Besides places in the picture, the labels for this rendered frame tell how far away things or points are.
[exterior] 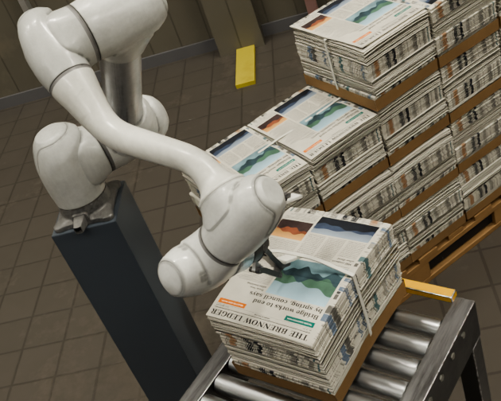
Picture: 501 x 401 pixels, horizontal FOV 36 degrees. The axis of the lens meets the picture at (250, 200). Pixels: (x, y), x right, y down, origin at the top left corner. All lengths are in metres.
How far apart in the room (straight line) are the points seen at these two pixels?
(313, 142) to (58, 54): 1.12
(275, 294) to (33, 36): 0.75
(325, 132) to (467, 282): 0.90
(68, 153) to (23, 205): 2.43
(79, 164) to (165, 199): 1.89
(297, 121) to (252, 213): 1.35
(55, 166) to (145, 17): 0.63
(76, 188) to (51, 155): 0.12
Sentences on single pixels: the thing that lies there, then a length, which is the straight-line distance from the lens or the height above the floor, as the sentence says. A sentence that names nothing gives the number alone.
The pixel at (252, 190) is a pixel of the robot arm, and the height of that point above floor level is 1.44.
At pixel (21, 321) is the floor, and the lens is 3.79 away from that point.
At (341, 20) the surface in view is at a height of 1.07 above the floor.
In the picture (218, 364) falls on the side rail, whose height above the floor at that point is 0.80.
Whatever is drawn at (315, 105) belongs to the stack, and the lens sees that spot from 2.73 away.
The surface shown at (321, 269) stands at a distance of 1.76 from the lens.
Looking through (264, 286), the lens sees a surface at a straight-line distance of 1.77.
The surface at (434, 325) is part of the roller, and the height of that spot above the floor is 0.80.
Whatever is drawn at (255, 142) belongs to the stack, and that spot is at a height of 0.83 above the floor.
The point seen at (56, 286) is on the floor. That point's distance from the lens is 3.86.
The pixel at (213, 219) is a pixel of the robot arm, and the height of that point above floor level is 1.40.
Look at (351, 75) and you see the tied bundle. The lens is 2.61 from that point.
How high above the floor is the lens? 2.22
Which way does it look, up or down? 36 degrees down
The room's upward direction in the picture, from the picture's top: 21 degrees counter-clockwise
